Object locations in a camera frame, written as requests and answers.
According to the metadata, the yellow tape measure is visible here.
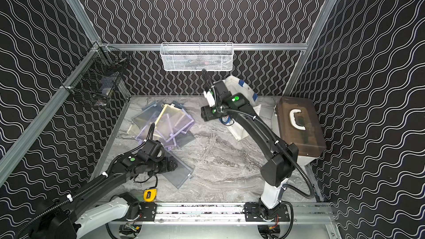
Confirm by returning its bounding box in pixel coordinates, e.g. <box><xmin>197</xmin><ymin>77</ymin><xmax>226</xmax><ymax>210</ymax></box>
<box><xmin>143</xmin><ymin>174</ymin><xmax>158</xmax><ymax>202</ymax></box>

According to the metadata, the purple trim mesh pouch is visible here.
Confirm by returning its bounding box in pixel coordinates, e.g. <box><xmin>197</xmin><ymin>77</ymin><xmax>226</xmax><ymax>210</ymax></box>
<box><xmin>133</xmin><ymin>104</ymin><xmax>194</xmax><ymax>149</ymax></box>

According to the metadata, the grey blue mesh pouch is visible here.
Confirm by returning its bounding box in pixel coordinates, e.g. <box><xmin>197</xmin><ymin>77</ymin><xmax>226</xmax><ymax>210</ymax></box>
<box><xmin>163</xmin><ymin>152</ymin><xmax>194</xmax><ymax>189</ymax></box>

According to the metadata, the brown lid storage box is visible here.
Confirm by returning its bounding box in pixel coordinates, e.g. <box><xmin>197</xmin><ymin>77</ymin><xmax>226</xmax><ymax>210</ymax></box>
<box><xmin>272</xmin><ymin>96</ymin><xmax>326</xmax><ymax>167</ymax></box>

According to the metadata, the white wire mesh basket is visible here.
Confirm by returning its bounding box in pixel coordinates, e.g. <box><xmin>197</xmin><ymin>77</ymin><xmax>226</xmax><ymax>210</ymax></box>
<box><xmin>159</xmin><ymin>42</ymin><xmax>235</xmax><ymax>71</ymax></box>

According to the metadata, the white canvas tote bag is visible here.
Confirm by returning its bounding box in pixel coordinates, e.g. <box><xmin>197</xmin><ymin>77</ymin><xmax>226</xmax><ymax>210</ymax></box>
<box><xmin>223</xmin><ymin>76</ymin><xmax>262</xmax><ymax>141</ymax></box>

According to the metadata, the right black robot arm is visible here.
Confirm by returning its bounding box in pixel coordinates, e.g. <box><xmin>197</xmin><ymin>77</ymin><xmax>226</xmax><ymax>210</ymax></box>
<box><xmin>201</xmin><ymin>69</ymin><xmax>316</xmax><ymax>220</ymax></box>

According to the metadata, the black wire basket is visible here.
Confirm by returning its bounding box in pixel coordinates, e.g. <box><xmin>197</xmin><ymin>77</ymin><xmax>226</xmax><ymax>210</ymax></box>
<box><xmin>67</xmin><ymin>46</ymin><xmax>130</xmax><ymax>108</ymax></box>

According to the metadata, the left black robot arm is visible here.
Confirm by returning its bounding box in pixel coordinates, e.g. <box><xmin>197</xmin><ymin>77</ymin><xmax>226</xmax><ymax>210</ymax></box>
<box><xmin>15</xmin><ymin>123</ymin><xmax>177</xmax><ymax>239</ymax></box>

